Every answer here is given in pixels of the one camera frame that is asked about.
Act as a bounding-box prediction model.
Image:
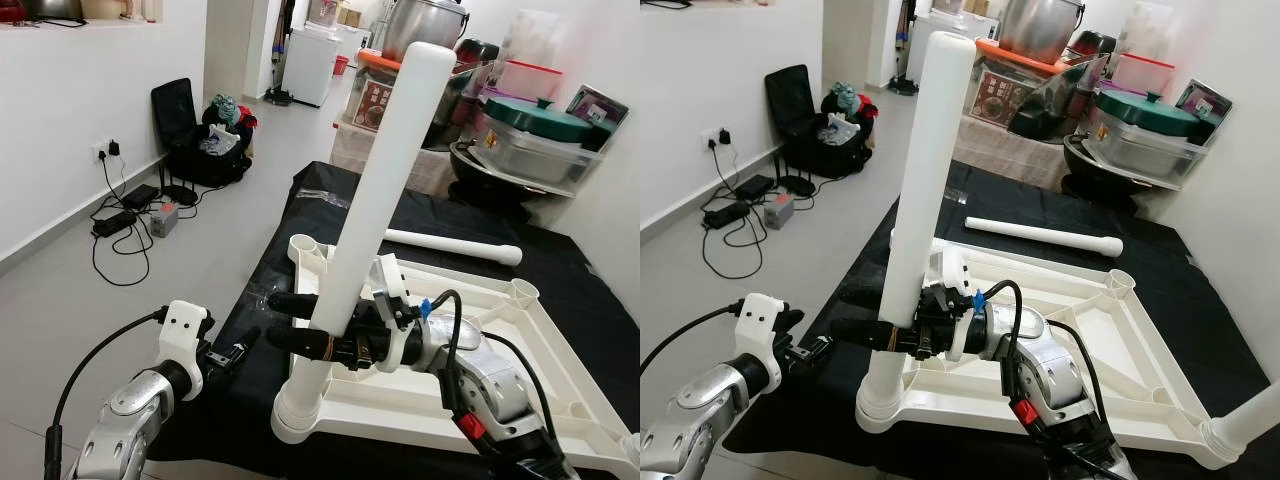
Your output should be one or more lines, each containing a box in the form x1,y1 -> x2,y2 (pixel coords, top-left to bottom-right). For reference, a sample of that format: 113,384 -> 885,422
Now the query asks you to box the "black tablecloth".
150,160 -> 641,480
720,160 -> 1280,480

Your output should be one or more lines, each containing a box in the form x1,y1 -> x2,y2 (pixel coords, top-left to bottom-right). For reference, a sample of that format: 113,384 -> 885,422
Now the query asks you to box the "black power strip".
92,210 -> 139,239
703,200 -> 752,230

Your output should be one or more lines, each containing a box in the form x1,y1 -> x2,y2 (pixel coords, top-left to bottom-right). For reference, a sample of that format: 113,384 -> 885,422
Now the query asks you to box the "white plastic bag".
198,125 -> 239,157
815,113 -> 857,147

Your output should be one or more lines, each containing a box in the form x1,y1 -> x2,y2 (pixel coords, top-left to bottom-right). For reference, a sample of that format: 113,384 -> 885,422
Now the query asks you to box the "beige cloth covered bench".
950,115 -> 1077,192
330,122 -> 462,197

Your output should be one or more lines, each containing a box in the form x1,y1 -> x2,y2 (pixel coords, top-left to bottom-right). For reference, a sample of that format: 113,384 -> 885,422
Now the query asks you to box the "white plastic table top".
855,238 -> 1246,471
270,233 -> 641,476

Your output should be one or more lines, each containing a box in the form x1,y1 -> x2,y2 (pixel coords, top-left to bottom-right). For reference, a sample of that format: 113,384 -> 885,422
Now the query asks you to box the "black wok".
1062,135 -> 1172,202
450,140 -> 562,208

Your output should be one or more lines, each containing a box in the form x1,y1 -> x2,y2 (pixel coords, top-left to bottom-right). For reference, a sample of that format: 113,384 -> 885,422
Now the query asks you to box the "black folding chair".
765,65 -> 869,181
152,78 -> 251,191

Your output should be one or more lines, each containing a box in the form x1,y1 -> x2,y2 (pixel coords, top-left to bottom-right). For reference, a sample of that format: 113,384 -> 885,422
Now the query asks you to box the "red printed carton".
352,80 -> 397,130
975,70 -> 1042,127

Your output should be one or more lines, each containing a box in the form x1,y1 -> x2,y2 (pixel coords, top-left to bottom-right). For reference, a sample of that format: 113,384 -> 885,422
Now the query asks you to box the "white fridge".
282,25 -> 342,109
905,10 -> 937,87

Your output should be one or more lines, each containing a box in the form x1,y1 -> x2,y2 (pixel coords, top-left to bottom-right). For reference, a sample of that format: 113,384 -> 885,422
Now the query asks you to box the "clear plastic storage box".
1085,118 -> 1217,180
470,125 -> 607,187

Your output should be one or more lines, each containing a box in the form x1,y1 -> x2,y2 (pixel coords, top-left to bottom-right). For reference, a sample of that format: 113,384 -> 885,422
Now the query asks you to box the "black bag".
430,65 -> 492,152
1008,62 -> 1102,142

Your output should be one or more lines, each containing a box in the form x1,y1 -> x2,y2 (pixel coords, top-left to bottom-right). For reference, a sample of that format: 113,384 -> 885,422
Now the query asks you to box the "orange lidded storage box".
340,48 -> 403,132
975,38 -> 1072,127

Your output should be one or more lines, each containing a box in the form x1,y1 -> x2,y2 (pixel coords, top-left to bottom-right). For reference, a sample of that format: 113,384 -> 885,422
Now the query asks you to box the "green pot with lid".
480,95 -> 594,142
1093,88 -> 1207,137

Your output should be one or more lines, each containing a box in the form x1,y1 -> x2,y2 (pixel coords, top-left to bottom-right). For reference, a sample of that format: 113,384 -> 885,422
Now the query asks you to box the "pink box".
1113,52 -> 1177,97
497,60 -> 564,102

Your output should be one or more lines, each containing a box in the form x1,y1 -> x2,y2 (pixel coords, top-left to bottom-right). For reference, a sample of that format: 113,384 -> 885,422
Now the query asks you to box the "black rice cooker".
455,38 -> 502,67
1070,30 -> 1117,60

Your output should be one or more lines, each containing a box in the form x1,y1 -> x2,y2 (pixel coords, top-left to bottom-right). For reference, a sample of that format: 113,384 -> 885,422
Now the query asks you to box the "translucent white container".
505,10 -> 562,67
1120,3 -> 1177,57

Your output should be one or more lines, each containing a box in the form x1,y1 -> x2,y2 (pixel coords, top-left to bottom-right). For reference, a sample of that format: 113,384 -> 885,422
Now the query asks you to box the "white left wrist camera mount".
733,293 -> 784,366
157,300 -> 213,376

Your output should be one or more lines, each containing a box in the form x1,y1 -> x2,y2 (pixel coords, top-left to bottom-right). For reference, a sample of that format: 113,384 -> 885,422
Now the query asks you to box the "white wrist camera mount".
372,253 -> 413,373
157,300 -> 213,376
940,250 -> 986,361
733,293 -> 784,366

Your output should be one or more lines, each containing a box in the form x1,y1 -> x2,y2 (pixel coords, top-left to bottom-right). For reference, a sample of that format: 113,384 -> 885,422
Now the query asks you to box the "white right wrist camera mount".
940,250 -> 986,361
372,253 -> 413,373

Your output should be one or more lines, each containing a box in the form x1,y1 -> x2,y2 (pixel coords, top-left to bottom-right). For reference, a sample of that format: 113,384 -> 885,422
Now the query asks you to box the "black charger cable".
700,145 -> 802,282
90,155 -> 192,287

